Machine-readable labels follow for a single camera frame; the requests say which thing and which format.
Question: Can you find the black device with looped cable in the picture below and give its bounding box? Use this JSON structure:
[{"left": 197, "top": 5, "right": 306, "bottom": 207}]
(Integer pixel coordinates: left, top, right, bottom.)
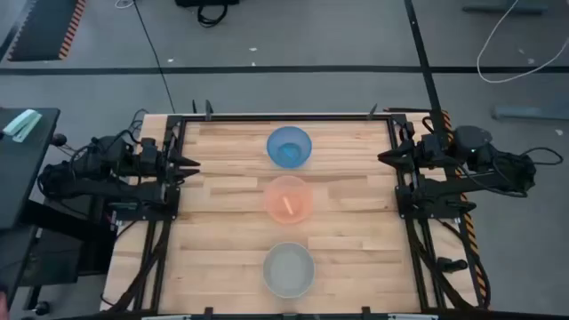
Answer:
[{"left": 174, "top": 0, "right": 241, "bottom": 28}]

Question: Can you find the black metal rig frame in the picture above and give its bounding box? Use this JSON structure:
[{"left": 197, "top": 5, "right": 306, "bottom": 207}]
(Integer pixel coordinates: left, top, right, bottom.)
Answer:
[{"left": 100, "top": 100, "right": 490, "bottom": 320}]

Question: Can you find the pale green packet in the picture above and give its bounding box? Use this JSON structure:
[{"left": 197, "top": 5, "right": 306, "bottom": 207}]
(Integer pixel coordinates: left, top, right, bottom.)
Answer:
[{"left": 2, "top": 108, "right": 44, "bottom": 144}]

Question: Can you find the black side table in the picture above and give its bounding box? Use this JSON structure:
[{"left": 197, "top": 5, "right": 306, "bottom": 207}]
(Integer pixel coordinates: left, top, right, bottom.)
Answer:
[{"left": 0, "top": 106, "right": 61, "bottom": 230}]

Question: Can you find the orange translucent plastic bowl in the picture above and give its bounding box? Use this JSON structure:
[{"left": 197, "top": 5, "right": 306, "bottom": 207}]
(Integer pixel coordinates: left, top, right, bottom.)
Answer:
[{"left": 263, "top": 174, "right": 315, "bottom": 225}]

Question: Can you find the black rolling cart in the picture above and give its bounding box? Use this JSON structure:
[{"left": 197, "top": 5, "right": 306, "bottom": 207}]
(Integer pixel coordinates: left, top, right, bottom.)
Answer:
[{"left": 0, "top": 198, "right": 117, "bottom": 316}]

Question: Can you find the white floor cable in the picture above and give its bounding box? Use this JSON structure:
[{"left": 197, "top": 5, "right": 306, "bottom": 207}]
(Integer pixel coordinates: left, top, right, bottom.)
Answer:
[{"left": 476, "top": 0, "right": 569, "bottom": 84}]

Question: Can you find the person's hand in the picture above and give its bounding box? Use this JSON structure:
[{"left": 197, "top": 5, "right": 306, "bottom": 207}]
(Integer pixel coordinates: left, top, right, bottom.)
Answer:
[{"left": 0, "top": 284, "right": 11, "bottom": 320}]

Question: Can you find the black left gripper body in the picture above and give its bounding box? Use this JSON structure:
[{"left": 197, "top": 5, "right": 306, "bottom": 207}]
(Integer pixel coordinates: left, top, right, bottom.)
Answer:
[{"left": 139, "top": 136, "right": 178, "bottom": 180}]

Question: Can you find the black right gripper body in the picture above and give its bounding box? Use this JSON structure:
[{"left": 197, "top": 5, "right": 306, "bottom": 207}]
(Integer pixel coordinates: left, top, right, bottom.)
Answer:
[{"left": 399, "top": 122, "right": 442, "bottom": 171}]

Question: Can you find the thin black floor cable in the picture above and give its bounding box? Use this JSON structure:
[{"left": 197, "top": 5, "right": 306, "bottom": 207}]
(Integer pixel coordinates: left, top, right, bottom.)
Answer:
[{"left": 132, "top": 0, "right": 176, "bottom": 115}]

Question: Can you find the diagonal black floor strip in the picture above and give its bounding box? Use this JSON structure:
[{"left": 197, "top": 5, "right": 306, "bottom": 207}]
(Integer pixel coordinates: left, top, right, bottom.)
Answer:
[{"left": 403, "top": 0, "right": 445, "bottom": 117}]

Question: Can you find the blue translucent plastic bowl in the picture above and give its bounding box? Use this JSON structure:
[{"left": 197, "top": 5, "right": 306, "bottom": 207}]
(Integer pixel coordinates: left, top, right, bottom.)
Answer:
[{"left": 266, "top": 125, "right": 313, "bottom": 170}]

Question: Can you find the black mat with orange edge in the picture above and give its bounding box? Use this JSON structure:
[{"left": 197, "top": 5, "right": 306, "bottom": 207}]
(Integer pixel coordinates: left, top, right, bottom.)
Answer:
[{"left": 6, "top": 0, "right": 88, "bottom": 62}]

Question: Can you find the long black floor strip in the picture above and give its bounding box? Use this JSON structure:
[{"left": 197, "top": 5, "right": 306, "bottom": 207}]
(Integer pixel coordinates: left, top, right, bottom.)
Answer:
[{"left": 0, "top": 65, "right": 569, "bottom": 76}]

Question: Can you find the grey translucent plastic bowl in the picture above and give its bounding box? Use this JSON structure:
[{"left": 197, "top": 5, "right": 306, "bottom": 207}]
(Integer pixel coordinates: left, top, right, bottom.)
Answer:
[{"left": 261, "top": 241, "right": 317, "bottom": 300}]

